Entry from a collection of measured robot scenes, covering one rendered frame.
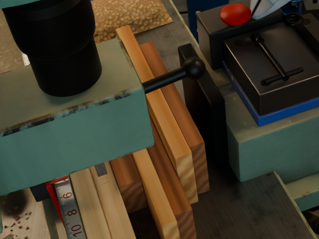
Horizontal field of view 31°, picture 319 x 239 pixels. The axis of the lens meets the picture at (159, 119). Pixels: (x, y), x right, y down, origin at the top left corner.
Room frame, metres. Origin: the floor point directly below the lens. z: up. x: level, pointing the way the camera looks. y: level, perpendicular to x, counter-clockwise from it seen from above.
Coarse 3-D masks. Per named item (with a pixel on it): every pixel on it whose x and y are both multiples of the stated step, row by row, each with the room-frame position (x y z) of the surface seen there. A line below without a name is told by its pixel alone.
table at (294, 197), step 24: (168, 0) 0.67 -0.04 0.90; (168, 24) 0.61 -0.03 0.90; (168, 48) 0.56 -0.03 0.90; (216, 168) 0.36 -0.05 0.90; (216, 192) 0.34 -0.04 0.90; (240, 192) 0.33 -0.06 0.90; (264, 192) 0.32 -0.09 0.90; (288, 192) 0.32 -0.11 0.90; (312, 192) 0.34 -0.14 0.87; (144, 216) 0.32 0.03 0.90; (216, 216) 0.31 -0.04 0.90; (240, 216) 0.30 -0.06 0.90; (264, 216) 0.30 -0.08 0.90; (288, 216) 0.29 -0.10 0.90
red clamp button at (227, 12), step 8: (224, 8) 0.46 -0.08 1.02; (232, 8) 0.46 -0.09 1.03; (240, 8) 0.45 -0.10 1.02; (248, 8) 0.45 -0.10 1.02; (224, 16) 0.45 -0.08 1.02; (232, 16) 0.44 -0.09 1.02; (240, 16) 0.44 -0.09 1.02; (248, 16) 0.44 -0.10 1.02; (232, 24) 0.44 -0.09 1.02; (240, 24) 0.44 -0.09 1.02
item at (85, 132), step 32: (128, 64) 0.35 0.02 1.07; (0, 96) 0.34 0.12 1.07; (32, 96) 0.33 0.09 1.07; (96, 96) 0.32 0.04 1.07; (128, 96) 0.32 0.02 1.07; (0, 128) 0.31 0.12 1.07; (32, 128) 0.31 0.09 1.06; (64, 128) 0.31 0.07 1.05; (96, 128) 0.31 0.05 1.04; (128, 128) 0.32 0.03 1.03; (0, 160) 0.30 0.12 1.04; (32, 160) 0.30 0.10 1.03; (64, 160) 0.31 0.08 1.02; (96, 160) 0.31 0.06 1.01; (0, 192) 0.30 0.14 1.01
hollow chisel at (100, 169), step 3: (96, 165) 0.34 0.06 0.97; (99, 165) 0.34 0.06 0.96; (102, 165) 0.34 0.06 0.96; (96, 168) 0.34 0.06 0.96; (99, 168) 0.34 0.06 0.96; (102, 168) 0.34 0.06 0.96; (105, 168) 0.34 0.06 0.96; (96, 171) 0.34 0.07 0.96; (99, 171) 0.34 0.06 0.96; (102, 171) 0.34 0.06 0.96; (105, 171) 0.34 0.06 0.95; (99, 174) 0.34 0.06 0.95; (102, 174) 0.34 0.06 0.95; (105, 174) 0.34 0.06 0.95
